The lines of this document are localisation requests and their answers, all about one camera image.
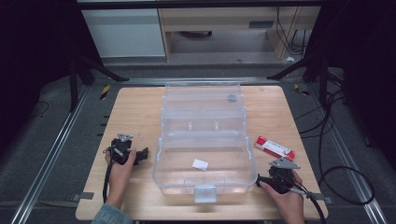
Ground white paper label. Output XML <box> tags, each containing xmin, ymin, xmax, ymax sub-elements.
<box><xmin>191</xmin><ymin>158</ymin><xmax>210</xmax><ymax>173</ymax></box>

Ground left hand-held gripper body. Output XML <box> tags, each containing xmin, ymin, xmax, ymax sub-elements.
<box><xmin>109</xmin><ymin>133</ymin><xmax>138</xmax><ymax>166</ymax></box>

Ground person's right hand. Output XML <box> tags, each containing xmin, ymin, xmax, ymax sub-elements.
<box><xmin>259</xmin><ymin>169</ymin><xmax>306</xmax><ymax>217</ymax></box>

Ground clear plastic storage box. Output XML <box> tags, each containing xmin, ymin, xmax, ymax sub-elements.
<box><xmin>151</xmin><ymin>81</ymin><xmax>260</xmax><ymax>204</ymax></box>

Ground white cabinet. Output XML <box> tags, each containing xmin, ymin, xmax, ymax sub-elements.
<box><xmin>81</xmin><ymin>8</ymin><xmax>166</xmax><ymax>59</ymax></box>

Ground left hand-held gripper cable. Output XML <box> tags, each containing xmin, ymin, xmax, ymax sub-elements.
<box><xmin>102</xmin><ymin>147</ymin><xmax>116</xmax><ymax>203</ymax></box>

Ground metal floor rail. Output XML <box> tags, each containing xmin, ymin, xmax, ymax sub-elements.
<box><xmin>305</xmin><ymin>83</ymin><xmax>390</xmax><ymax>224</ymax></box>
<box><xmin>9</xmin><ymin>85</ymin><xmax>92</xmax><ymax>224</ymax></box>

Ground thin black floor cable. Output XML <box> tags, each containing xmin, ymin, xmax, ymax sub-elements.
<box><xmin>28</xmin><ymin>99</ymin><xmax>50</xmax><ymax>119</ymax></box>

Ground black metal stand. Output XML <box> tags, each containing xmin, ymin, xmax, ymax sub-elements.
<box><xmin>67</xmin><ymin>55</ymin><xmax>131</xmax><ymax>113</ymax></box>
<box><xmin>266</xmin><ymin>51</ymin><xmax>332</xmax><ymax>110</ymax></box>

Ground hand-held gripper cable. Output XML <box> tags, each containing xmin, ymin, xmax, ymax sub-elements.
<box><xmin>102</xmin><ymin>147</ymin><xmax>116</xmax><ymax>203</ymax></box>
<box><xmin>288</xmin><ymin>174</ymin><xmax>328</xmax><ymax>224</ymax></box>

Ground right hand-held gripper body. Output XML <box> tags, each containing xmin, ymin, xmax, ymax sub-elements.
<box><xmin>267</xmin><ymin>157</ymin><xmax>302</xmax><ymax>195</ymax></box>

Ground wooden desk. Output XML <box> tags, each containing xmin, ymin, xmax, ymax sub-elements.
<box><xmin>157</xmin><ymin>7</ymin><xmax>322</xmax><ymax>62</ymax></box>

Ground grey tape piece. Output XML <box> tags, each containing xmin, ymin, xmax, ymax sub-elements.
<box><xmin>310</xmin><ymin>192</ymin><xmax>334</xmax><ymax>205</ymax></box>
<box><xmin>71</xmin><ymin>191</ymin><xmax>95</xmax><ymax>202</ymax></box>

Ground black cables under desk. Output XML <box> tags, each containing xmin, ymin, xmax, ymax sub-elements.
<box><xmin>275</xmin><ymin>7</ymin><xmax>313</xmax><ymax>57</ymax></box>

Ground right hand-held gripper cable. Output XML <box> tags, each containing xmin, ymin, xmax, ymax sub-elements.
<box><xmin>288</xmin><ymin>174</ymin><xmax>328</xmax><ymax>224</ymax></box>

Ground thick black floor cable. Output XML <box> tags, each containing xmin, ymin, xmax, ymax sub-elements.
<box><xmin>293</xmin><ymin>89</ymin><xmax>376</xmax><ymax>206</ymax></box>

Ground person's left hand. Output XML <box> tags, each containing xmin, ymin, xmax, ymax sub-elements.
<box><xmin>105</xmin><ymin>148</ymin><xmax>138</xmax><ymax>208</ymax></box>

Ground red and white packet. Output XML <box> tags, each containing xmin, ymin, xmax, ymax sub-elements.
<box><xmin>253</xmin><ymin>135</ymin><xmax>297</xmax><ymax>162</ymax></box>

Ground yellow and black tape strip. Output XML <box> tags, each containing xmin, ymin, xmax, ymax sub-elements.
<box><xmin>99</xmin><ymin>84</ymin><xmax>112</xmax><ymax>102</ymax></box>
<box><xmin>293</xmin><ymin>82</ymin><xmax>311</xmax><ymax>97</ymax></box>

